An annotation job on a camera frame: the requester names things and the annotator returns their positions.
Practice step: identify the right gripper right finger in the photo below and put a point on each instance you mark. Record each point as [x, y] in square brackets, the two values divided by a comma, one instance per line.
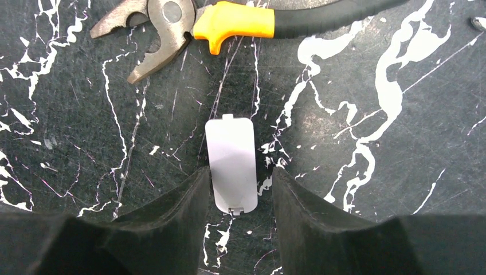
[316, 237]

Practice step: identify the white battery cover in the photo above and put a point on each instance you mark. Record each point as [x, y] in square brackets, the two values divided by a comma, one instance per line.
[232, 160]

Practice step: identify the orange handled pliers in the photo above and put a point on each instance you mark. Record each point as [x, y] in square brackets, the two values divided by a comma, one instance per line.
[177, 21]

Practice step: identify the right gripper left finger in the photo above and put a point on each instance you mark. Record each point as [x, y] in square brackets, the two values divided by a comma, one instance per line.
[162, 237]

